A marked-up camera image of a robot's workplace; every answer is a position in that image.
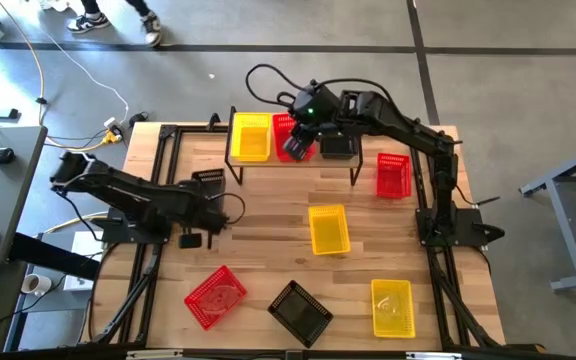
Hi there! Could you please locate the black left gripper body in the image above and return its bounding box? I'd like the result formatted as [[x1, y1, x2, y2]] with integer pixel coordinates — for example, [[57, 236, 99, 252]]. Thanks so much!
[[185, 192, 230, 234]]

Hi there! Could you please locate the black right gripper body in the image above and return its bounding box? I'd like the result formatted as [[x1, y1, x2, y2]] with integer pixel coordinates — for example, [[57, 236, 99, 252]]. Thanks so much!
[[291, 119, 323, 146]]

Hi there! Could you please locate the black plastic slotted basket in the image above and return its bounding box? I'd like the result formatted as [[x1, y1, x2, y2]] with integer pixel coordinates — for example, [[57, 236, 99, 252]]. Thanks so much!
[[319, 133, 359, 162], [190, 167, 227, 199], [266, 279, 334, 349]]

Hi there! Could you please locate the red plastic slotted basket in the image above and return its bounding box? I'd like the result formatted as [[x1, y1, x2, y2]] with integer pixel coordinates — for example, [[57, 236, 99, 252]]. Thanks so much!
[[183, 264, 249, 332], [271, 113, 317, 164], [375, 152, 413, 200]]

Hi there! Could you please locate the yellow plastic slotted basket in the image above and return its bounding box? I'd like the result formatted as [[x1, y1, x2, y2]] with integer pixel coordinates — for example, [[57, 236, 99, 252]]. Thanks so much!
[[307, 203, 352, 257], [370, 278, 417, 340], [230, 111, 274, 163]]

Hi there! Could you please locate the wooden shelf with black legs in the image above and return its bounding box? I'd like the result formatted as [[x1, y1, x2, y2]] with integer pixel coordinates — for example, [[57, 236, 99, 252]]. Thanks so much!
[[223, 105, 365, 187]]

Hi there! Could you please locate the black power adapter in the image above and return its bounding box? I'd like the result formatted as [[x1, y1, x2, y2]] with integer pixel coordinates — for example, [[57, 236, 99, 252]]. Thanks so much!
[[127, 111, 151, 129]]

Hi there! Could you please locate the white power strip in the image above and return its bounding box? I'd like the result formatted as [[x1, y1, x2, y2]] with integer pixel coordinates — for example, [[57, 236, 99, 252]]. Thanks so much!
[[103, 115, 125, 137]]

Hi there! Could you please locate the white box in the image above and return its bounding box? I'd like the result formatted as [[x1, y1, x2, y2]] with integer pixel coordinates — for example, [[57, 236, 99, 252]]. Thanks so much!
[[62, 229, 105, 293]]

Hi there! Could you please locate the black support beam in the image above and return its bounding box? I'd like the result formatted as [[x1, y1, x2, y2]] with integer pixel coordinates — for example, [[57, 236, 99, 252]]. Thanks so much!
[[7, 231, 103, 282]]

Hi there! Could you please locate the white mug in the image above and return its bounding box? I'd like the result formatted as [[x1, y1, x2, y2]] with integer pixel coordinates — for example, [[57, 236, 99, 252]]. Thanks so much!
[[20, 273, 53, 297]]

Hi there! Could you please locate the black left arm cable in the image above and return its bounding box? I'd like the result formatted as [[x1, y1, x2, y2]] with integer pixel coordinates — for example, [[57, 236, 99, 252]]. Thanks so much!
[[212, 192, 247, 226]]

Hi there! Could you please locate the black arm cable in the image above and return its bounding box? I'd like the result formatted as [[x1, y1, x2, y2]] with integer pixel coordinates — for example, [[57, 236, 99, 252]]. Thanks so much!
[[245, 63, 394, 109], [212, 192, 247, 226]]

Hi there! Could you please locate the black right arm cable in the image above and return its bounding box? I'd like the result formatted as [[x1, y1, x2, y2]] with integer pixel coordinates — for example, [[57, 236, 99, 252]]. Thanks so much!
[[245, 63, 394, 109]]

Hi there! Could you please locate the black aluminium extrusion frame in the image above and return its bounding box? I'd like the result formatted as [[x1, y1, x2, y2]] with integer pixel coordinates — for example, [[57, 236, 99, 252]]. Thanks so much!
[[87, 122, 507, 351]]

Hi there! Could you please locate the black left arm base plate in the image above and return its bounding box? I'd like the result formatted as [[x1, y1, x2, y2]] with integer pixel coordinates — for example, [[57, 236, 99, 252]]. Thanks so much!
[[102, 207, 174, 245]]

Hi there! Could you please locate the white cable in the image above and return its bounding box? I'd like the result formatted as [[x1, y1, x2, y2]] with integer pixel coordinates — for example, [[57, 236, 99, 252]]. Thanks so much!
[[42, 27, 131, 124]]

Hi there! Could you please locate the pale yellow hose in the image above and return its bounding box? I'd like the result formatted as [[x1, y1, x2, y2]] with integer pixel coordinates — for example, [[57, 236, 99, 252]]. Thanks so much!
[[42, 210, 110, 236]]

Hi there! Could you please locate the silver bracket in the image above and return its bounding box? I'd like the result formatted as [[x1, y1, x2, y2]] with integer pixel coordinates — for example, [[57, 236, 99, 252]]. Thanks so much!
[[405, 351, 464, 360], [125, 348, 185, 360]]

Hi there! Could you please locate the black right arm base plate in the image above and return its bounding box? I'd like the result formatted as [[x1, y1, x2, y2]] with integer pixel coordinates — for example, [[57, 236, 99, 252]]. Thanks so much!
[[415, 207, 489, 249]]

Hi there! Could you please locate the black right base cable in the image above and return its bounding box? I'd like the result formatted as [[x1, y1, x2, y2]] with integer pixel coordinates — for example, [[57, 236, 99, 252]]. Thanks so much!
[[453, 183, 502, 209]]

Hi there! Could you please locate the yellow cable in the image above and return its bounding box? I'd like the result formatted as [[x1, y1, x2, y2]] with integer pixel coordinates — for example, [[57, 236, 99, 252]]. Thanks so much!
[[0, 0, 123, 152]]

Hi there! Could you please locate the grey-blue metal table frame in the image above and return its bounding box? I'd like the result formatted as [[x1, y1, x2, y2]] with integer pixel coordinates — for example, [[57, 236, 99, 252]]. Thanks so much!
[[518, 138, 576, 294]]

